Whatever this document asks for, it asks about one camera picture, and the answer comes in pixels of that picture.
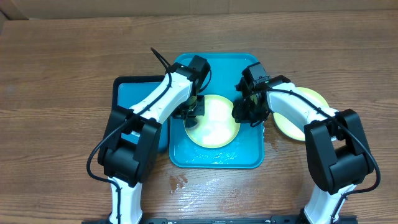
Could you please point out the yellow plate with stain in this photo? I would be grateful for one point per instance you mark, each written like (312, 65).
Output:
(287, 127)

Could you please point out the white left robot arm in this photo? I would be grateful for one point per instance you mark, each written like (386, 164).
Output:
(130, 145)

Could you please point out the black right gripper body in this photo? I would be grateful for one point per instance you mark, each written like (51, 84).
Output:
(244, 111)

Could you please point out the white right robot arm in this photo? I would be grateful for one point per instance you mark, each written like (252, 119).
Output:
(338, 154)

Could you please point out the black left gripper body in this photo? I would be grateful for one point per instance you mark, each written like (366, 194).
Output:
(191, 109)

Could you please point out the green scrubbing sponge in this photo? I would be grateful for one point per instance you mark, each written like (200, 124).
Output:
(190, 123)

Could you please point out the small black water tray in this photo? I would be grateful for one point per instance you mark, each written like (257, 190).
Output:
(128, 91)

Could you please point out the large teal serving tray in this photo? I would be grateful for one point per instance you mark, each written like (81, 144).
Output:
(246, 150)

